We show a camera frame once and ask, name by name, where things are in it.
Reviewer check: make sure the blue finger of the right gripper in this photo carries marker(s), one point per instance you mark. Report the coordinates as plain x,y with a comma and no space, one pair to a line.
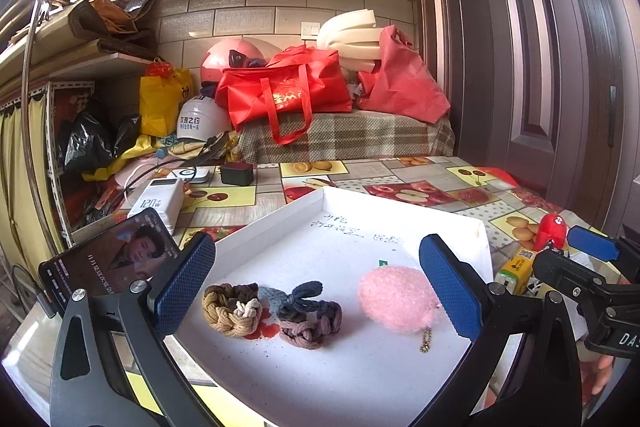
593,244

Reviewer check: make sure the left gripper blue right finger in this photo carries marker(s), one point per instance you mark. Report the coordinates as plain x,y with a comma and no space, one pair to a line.
456,285

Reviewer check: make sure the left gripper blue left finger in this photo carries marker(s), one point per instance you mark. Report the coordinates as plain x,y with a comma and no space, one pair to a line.
177,284

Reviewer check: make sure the red plush apple keychain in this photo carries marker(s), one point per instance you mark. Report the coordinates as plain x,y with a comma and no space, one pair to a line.
552,231

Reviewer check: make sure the person's right hand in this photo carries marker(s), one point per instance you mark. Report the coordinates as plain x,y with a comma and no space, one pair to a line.
595,376

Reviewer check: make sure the yellow green juice carton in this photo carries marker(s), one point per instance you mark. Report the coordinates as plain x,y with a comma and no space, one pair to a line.
515,274

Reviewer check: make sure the black smartphone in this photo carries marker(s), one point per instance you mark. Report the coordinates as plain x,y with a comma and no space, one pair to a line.
134,249

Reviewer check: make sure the fruit pattern tablecloth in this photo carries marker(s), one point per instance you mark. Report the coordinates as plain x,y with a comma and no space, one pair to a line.
333,222

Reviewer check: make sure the white power bank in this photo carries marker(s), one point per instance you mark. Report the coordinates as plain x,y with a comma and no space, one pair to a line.
165,196

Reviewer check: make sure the blue purple braided knot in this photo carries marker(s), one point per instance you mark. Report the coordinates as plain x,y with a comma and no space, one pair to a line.
305,320

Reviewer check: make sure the black charger block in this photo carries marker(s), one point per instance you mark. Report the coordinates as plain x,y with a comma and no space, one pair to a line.
237,173

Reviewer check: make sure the black plastic bag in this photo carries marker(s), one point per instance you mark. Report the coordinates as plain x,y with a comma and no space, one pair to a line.
90,141

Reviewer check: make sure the plaid covered bench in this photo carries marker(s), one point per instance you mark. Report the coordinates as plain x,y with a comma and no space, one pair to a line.
356,135

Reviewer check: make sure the yellow shopping bag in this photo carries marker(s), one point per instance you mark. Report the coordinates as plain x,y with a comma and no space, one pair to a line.
163,91

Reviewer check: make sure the red non-woven bag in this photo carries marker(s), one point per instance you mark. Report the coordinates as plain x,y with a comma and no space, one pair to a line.
400,83

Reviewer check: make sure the brown wooden door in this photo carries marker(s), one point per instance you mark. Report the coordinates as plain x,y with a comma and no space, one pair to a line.
547,90

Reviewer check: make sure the pink helmet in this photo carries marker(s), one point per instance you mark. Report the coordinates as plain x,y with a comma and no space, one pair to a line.
230,53

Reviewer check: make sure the cream foam roll stack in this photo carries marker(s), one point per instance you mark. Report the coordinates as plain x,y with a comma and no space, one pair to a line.
355,38

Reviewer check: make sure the metal shelf rack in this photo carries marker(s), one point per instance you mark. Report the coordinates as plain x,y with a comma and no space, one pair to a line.
70,36

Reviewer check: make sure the pink fluffy pompom keychain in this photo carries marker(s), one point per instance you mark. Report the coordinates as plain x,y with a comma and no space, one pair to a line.
401,299

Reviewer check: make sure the brown braided rope knot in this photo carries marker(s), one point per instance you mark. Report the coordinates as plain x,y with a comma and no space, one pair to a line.
232,310

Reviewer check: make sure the red tote bag with handles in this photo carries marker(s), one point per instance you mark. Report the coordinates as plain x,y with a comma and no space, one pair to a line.
298,80

